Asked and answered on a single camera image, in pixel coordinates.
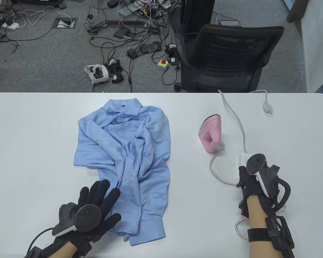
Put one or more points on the person's left hand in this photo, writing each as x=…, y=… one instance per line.
x=102, y=193

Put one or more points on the person's right hand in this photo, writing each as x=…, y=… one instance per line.
x=247, y=182

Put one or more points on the black and white controller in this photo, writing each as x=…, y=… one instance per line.
x=88, y=217
x=255, y=163

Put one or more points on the light blue long-sleeve shirt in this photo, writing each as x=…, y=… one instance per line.
x=110, y=139

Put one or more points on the pink electric iron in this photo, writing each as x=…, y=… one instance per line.
x=214, y=129

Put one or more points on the person's left forearm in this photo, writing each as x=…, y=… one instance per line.
x=62, y=250

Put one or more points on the white table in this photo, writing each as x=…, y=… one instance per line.
x=29, y=134

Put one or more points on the black handheld controller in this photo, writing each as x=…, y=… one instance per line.
x=118, y=78
x=115, y=66

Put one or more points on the white VR headset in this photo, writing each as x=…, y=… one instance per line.
x=101, y=74

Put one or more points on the black mesh office chair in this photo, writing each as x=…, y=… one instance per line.
x=231, y=53

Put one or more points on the red emergency stop button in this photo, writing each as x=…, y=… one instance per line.
x=163, y=64

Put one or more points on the black flat power adapter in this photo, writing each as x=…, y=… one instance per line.
x=156, y=46
x=133, y=53
x=145, y=49

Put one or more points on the white black handheld scanner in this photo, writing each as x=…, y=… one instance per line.
x=172, y=56

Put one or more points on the white partition panel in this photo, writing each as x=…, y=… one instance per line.
x=317, y=40

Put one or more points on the grey flat device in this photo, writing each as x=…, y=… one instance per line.
x=228, y=23

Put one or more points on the grey desk leg base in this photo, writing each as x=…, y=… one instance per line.
x=123, y=23

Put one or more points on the grey floor socket box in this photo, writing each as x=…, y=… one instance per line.
x=74, y=24

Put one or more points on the black computer tower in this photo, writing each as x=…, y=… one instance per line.
x=196, y=16

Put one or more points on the dark grey panel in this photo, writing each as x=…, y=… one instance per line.
x=296, y=10

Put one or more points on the silver aluminium profile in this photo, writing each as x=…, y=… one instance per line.
x=129, y=12

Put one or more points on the white floor power strip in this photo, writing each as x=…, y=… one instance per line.
x=12, y=26

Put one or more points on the black desk foot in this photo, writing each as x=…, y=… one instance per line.
x=43, y=2

